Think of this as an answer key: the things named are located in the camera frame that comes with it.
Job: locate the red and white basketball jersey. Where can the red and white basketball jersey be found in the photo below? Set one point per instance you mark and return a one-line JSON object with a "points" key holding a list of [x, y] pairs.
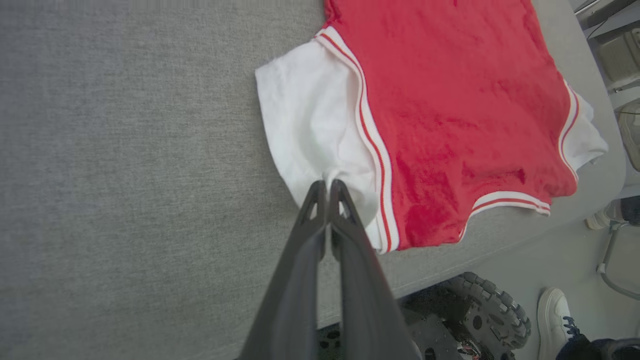
{"points": [[450, 100]]}

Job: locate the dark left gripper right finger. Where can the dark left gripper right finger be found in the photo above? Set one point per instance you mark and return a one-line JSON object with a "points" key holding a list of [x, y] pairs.
{"points": [[365, 300]]}

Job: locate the grey tubular chair leg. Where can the grey tubular chair leg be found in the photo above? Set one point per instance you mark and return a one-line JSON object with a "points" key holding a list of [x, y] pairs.
{"points": [[606, 255]]}

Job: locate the beige rounded object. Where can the beige rounded object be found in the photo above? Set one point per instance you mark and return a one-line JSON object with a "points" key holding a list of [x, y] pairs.
{"points": [[631, 132]]}

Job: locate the dark trouser leg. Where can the dark trouser leg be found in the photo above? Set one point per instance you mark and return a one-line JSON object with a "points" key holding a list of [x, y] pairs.
{"points": [[600, 351]]}

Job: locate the white and dark shoe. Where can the white and dark shoe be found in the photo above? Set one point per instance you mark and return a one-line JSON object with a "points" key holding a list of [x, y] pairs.
{"points": [[607, 217]]}

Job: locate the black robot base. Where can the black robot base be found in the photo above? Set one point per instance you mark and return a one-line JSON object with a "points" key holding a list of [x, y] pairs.
{"points": [[430, 340]]}

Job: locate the black knobby robot wheel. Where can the black knobby robot wheel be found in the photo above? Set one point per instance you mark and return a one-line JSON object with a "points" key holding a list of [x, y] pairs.
{"points": [[492, 307]]}

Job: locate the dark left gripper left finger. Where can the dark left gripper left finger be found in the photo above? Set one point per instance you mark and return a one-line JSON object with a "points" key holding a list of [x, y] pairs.
{"points": [[292, 300]]}

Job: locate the white shoe with blue laces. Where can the white shoe with blue laces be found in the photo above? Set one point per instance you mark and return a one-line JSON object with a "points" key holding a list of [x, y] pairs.
{"points": [[552, 320]]}

